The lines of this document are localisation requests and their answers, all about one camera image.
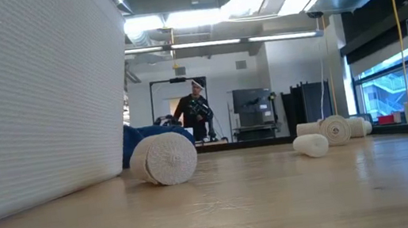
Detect black equipment cart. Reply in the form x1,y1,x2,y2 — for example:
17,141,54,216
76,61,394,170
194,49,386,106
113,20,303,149
231,121,284,144

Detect black aluminium table frame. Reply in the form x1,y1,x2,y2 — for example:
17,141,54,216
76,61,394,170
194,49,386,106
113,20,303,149
195,116,408,168

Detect long ceiling light bar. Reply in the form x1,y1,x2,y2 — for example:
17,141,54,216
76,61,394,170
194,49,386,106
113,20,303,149
123,21,325,65

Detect red box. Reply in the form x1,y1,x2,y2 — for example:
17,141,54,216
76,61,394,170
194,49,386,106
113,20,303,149
376,113,396,126

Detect white perforated plastic basket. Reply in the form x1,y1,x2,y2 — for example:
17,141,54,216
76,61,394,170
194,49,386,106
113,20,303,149
0,0,151,228

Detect black monitor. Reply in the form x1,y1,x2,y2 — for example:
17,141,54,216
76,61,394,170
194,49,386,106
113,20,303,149
231,84,276,129

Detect person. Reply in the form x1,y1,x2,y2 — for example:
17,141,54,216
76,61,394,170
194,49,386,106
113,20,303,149
168,76,217,145

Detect white hanging cable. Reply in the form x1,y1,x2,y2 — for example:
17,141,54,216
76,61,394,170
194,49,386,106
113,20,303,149
311,52,333,122

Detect black upright panels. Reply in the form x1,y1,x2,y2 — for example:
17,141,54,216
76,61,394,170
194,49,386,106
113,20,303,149
278,78,337,139

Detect blue cloth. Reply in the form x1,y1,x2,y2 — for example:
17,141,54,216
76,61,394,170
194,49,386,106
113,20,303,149
117,115,198,169

